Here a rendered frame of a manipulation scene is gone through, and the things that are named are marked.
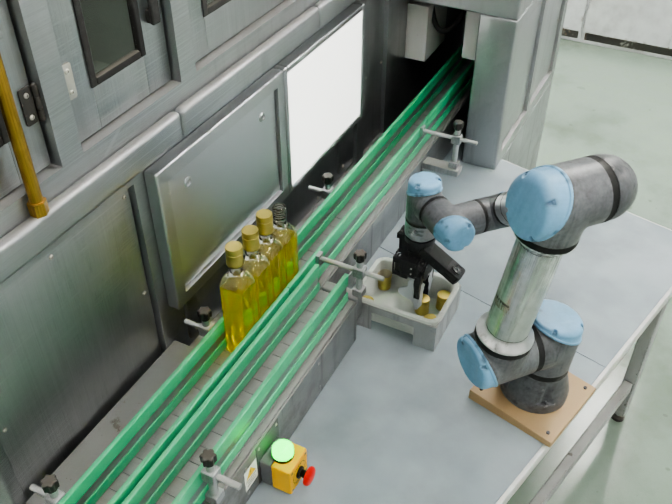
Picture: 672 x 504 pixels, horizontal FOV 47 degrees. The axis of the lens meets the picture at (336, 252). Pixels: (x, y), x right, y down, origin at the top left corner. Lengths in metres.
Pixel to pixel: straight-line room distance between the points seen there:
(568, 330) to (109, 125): 0.96
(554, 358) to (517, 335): 0.16
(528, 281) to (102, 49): 0.82
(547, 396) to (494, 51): 1.04
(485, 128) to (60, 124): 1.48
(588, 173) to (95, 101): 0.81
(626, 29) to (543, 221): 3.98
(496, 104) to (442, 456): 1.13
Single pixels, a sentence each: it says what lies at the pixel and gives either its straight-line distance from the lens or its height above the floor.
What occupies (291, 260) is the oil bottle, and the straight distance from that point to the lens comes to 1.71.
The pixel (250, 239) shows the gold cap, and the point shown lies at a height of 1.15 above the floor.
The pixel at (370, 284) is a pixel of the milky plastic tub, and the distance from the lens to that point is 1.95.
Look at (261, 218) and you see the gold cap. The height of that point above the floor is 1.16.
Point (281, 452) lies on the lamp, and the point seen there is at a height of 0.85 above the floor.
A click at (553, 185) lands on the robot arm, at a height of 1.41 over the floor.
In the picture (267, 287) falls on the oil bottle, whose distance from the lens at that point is 1.64.
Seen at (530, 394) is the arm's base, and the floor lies 0.82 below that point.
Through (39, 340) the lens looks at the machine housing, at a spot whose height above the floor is 1.16.
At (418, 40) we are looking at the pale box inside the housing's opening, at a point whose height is 1.07.
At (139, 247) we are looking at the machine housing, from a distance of 1.55.
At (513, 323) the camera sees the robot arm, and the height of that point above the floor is 1.08.
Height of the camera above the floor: 2.11
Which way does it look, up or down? 40 degrees down
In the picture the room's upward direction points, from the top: straight up
